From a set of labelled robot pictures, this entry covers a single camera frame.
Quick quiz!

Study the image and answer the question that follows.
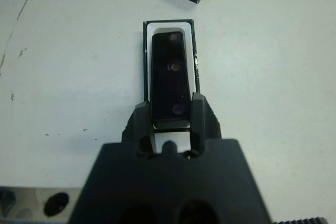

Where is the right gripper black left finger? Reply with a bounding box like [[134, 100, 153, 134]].
[[121, 100, 156, 158]]

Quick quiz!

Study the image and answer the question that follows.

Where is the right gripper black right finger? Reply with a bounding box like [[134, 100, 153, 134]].
[[190, 92, 224, 154]]

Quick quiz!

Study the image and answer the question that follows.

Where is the black bar-shaped camera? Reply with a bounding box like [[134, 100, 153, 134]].
[[150, 30, 192, 131]]

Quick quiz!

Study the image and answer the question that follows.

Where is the black box base white insert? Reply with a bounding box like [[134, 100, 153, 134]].
[[142, 18, 202, 154]]

